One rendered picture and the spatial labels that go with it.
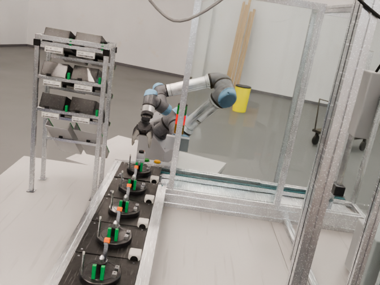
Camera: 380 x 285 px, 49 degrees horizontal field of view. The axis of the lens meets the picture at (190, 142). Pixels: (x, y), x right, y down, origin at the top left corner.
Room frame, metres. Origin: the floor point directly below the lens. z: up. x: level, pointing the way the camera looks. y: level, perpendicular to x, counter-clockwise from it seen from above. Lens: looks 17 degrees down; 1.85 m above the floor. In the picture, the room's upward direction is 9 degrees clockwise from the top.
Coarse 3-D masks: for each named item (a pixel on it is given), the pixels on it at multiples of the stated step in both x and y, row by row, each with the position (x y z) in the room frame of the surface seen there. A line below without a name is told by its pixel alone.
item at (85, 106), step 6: (72, 102) 2.05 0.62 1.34; (78, 102) 2.04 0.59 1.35; (84, 102) 2.04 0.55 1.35; (90, 102) 2.04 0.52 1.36; (96, 102) 2.04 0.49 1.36; (72, 108) 2.03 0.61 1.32; (78, 108) 2.03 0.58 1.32; (84, 108) 2.03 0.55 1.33; (90, 108) 2.03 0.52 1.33; (96, 108) 2.05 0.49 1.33; (90, 114) 2.01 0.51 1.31; (96, 120) 2.16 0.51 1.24
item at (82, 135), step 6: (78, 126) 2.15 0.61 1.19; (78, 132) 2.11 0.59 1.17; (84, 132) 2.10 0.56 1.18; (96, 132) 2.09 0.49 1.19; (78, 138) 2.17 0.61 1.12; (84, 138) 2.15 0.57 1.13; (90, 138) 2.13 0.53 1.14; (96, 138) 2.12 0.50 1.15; (102, 138) 2.18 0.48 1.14; (84, 150) 2.27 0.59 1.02; (90, 150) 2.25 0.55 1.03; (108, 150) 2.29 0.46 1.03
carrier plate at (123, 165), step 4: (120, 164) 2.27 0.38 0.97; (124, 164) 2.28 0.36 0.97; (120, 168) 2.21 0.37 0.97; (124, 168) 2.22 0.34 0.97; (152, 168) 2.28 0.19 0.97; (156, 168) 2.29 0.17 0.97; (160, 168) 2.30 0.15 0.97; (116, 172) 2.13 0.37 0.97; (120, 172) 2.14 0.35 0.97; (124, 172) 2.15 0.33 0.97; (152, 172) 2.21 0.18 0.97; (156, 172) 2.22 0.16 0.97; (160, 172) 2.23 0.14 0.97; (116, 176) 2.08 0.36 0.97; (120, 176) 2.08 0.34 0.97; (124, 176) 2.09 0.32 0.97; (128, 176) 2.10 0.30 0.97; (136, 176) 2.12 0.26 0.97; (140, 176) 2.13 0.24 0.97; (144, 176) 2.14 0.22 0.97; (148, 176) 2.15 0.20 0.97; (140, 180) 2.08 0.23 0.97; (144, 180) 2.08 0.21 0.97; (148, 180) 2.09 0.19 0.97
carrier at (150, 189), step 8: (112, 184) 1.96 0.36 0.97; (120, 184) 1.91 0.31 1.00; (136, 184) 1.97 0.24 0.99; (144, 184) 1.95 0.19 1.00; (152, 184) 2.04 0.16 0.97; (120, 192) 1.89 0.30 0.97; (136, 192) 1.88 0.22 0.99; (144, 192) 1.92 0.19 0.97; (152, 192) 1.95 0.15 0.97; (136, 200) 1.83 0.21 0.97; (144, 200) 1.83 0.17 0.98; (152, 200) 1.83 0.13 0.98
